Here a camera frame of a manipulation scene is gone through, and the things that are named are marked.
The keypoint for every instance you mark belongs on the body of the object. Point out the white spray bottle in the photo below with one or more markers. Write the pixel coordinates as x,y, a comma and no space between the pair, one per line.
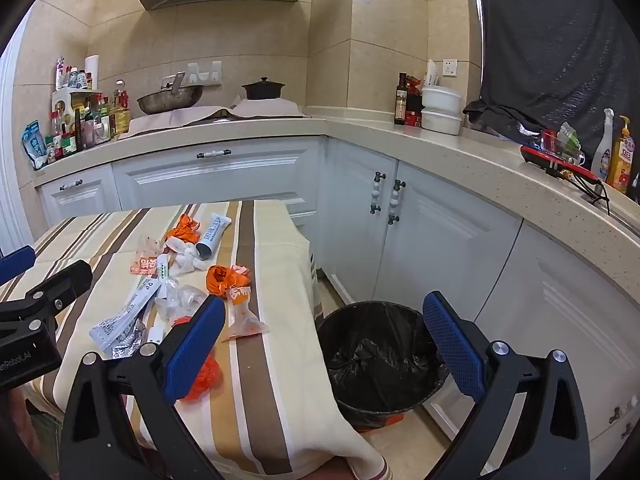
602,152

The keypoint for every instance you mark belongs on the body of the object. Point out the clear crumpled plastic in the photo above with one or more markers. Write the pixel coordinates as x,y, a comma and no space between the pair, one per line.
182,300

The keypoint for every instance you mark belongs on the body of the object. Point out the clear box with packets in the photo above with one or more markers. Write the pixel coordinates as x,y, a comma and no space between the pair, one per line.
562,142

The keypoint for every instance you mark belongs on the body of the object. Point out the silver foil wrapper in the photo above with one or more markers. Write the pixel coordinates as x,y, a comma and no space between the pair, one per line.
125,345

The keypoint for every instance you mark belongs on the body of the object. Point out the blue snack packet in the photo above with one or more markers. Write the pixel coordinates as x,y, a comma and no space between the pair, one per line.
34,142

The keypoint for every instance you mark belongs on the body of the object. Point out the orange mesh bag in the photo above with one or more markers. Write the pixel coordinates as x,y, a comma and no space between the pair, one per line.
205,377

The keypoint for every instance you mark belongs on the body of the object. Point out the black cloth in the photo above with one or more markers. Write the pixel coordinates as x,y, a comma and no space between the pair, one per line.
550,35

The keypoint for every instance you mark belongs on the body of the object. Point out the striped tablecloth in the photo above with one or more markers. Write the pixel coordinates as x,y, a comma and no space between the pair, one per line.
280,270

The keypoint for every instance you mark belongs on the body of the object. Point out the white toothpaste tube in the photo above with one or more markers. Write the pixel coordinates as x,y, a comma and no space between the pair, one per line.
212,235

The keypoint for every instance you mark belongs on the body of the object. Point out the small white drawer front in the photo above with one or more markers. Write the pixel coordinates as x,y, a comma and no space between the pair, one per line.
80,205

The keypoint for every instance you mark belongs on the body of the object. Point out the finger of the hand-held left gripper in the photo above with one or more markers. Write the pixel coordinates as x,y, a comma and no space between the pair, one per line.
15,262
70,280

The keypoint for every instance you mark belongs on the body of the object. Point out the orange crumpled wrapper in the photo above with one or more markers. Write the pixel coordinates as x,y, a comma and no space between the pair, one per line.
181,230
220,279

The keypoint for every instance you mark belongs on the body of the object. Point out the white wall socket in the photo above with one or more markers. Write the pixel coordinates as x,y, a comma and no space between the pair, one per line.
450,67

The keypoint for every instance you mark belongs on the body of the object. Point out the white paper towel roll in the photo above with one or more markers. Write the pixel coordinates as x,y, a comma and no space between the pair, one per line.
91,72

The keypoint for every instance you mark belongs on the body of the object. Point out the group of condiment bottles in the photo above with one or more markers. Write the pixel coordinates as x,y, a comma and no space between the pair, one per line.
85,125

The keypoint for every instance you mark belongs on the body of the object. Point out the clear packet with orange label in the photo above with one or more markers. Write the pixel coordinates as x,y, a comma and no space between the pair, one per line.
240,315

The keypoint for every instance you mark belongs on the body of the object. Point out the white lidded container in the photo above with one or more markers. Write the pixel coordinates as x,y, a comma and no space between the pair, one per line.
441,122
441,97

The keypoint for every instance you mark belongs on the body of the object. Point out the beige stove cover cloth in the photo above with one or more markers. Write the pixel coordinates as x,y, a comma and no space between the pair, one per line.
260,108

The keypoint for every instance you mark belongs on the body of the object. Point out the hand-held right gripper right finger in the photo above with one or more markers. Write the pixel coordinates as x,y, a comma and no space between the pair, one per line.
452,345

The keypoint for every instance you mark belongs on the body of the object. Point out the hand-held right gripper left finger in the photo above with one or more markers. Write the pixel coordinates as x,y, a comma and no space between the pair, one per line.
195,345

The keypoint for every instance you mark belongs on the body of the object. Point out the dark glass oil bottle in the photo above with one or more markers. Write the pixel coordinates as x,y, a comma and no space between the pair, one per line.
400,102

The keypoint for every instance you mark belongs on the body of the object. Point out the wide white drawer front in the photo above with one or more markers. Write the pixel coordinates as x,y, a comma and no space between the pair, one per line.
215,180

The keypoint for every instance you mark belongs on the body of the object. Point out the long white printed wrapper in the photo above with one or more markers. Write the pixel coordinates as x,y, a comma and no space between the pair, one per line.
130,310

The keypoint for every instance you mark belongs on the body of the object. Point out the orange dish soap bottle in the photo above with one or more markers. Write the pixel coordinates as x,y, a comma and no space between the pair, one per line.
622,160

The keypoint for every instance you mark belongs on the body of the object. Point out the red flat tray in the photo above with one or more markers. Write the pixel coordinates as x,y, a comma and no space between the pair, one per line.
545,159

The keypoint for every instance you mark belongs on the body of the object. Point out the black lidded pot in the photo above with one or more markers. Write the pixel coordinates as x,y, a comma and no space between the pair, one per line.
262,91

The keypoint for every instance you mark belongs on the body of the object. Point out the white paper packet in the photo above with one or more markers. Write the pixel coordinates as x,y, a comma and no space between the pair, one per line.
431,72

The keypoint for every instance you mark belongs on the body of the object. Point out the steel wok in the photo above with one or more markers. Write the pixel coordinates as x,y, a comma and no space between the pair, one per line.
170,100

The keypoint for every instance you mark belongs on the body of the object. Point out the black trash bin with bag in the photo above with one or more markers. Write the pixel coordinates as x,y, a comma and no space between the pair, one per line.
380,355

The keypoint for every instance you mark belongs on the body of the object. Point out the clear wrapper with orange label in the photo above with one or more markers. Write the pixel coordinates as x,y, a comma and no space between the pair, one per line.
145,262

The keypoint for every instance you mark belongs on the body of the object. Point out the white cabinet door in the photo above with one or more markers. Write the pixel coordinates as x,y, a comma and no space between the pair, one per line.
355,230
560,310
450,255

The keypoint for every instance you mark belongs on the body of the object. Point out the small white green packet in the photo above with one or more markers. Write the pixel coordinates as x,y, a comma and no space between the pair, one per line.
163,269

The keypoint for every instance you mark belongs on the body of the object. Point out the white knotted tissue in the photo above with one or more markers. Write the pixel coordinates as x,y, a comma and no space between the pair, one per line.
187,257

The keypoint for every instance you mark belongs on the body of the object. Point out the red packet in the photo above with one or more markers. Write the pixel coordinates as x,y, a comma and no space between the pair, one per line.
414,110

